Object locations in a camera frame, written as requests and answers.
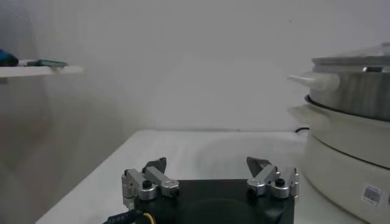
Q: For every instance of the green circuit board item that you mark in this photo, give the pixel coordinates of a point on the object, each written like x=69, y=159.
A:
x=47, y=63

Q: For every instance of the round glass pot lid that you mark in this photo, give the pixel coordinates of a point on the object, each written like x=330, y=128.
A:
x=359, y=56

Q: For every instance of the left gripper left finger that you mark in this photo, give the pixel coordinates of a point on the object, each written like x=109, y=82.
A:
x=152, y=182

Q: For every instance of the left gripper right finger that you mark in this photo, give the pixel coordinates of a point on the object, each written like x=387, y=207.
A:
x=271, y=179

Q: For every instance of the stainless steel steamer basket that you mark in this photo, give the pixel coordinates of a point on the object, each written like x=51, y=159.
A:
x=350, y=91

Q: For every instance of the white electric pot base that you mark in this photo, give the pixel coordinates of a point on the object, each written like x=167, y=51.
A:
x=341, y=158

